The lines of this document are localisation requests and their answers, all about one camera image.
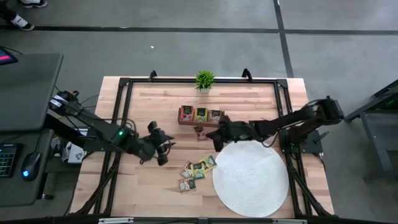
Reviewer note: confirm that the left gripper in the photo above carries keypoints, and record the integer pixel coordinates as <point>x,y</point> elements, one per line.
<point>149,144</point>

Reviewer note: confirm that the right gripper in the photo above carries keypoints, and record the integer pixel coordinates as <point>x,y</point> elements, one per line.
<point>236,132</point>

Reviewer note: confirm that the vanilla cinnamon apple tea sachet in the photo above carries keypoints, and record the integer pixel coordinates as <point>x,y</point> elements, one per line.
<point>214,116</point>
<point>187,185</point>
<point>187,170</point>

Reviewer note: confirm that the peach passion fruit tea sachet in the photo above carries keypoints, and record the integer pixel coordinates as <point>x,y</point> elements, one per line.
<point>187,113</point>
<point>202,134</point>

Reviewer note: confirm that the lemon lime twist tea sachet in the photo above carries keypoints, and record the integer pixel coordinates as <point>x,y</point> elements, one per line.
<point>201,115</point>
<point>198,171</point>
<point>209,162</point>

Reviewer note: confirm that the white round woven placemat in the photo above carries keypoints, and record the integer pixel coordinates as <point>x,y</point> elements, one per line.
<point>250,179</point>

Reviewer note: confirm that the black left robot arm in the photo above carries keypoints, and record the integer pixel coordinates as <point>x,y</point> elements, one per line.
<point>96,124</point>

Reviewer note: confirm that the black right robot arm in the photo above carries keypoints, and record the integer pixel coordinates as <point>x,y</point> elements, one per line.
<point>286,121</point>

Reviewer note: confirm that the wooden three-compartment tea box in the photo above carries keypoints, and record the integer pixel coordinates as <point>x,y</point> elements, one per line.
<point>199,124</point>

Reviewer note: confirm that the small potted green plant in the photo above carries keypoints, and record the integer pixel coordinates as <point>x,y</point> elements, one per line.
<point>204,80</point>

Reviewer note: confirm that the white printed cardboard box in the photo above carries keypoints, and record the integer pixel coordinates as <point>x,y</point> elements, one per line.
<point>76,155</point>

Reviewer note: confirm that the black desk support beam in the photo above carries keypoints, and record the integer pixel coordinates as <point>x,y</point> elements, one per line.
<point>60,128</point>

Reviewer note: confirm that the black computer mouse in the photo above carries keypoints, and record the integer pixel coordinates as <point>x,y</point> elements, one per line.
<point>31,165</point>

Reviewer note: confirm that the dark grey desk top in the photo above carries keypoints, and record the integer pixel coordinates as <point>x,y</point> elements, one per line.
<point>28,93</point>

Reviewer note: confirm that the dark grey keyboard shelf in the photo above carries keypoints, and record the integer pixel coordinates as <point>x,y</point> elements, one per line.
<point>18,193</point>

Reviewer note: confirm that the backlit black keyboard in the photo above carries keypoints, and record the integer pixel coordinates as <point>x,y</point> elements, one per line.
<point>7,160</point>

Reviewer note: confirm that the black metal side table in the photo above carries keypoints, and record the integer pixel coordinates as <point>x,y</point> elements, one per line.
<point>377,143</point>

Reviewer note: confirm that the tablet with pink screen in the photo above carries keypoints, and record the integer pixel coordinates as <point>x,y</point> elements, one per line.
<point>6,57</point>

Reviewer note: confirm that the person's shoe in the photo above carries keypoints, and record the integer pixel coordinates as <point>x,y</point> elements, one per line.
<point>22,22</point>
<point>34,3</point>

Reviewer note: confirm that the person's leg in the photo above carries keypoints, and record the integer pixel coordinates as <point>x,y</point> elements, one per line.
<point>6,12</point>

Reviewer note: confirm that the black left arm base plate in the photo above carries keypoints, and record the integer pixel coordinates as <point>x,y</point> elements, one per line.
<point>96,147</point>

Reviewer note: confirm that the silver metal bracket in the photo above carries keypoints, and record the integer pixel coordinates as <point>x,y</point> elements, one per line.
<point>116,220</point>
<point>289,221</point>

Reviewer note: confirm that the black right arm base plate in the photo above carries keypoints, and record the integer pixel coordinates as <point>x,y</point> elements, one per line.
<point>311,147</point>

